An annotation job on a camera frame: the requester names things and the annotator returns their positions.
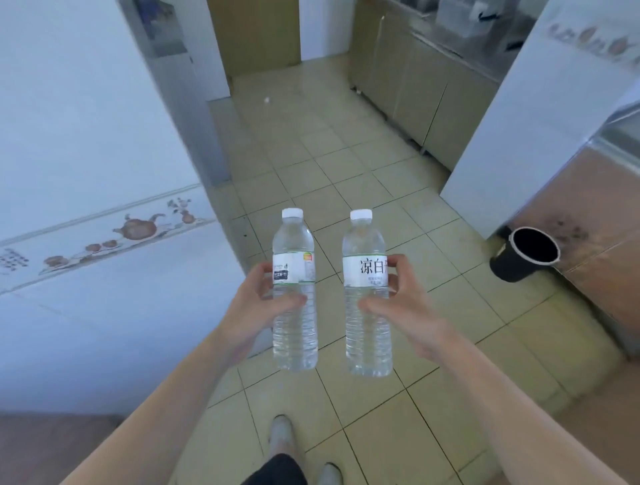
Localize person's left forearm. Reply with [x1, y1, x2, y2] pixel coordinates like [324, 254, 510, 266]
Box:
[59, 330, 247, 485]

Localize water bottle with white label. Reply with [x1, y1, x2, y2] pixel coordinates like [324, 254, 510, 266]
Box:
[342, 209, 394, 378]

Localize water bottle with green-edged label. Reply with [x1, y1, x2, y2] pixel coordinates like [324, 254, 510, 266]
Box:
[271, 208, 319, 372]

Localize person's right hand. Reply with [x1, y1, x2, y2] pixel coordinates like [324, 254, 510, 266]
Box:
[358, 254, 452, 361]

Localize person's left hand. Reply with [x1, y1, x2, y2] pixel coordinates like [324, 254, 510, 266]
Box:
[219, 260, 309, 367]

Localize black trash bin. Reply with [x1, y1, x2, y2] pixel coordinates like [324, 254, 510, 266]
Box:
[489, 226, 562, 284]

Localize steel kitchen countertop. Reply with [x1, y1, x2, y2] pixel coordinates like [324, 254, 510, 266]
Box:
[389, 0, 550, 85]

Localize person's black shorts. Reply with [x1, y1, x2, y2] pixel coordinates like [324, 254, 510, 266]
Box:
[244, 453, 309, 485]

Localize person's right forearm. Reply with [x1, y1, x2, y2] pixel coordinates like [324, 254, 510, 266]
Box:
[429, 334, 632, 485]

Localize person's left shoe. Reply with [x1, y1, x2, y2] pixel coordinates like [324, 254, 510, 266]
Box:
[268, 414, 297, 463]

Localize beige kitchen cabinet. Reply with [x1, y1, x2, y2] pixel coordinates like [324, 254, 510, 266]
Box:
[347, 0, 501, 174]

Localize grey door frame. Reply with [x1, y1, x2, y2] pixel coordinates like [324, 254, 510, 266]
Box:
[118, 0, 232, 188]

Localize wooden door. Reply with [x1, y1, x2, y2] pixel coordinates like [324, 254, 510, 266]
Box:
[207, 0, 302, 80]

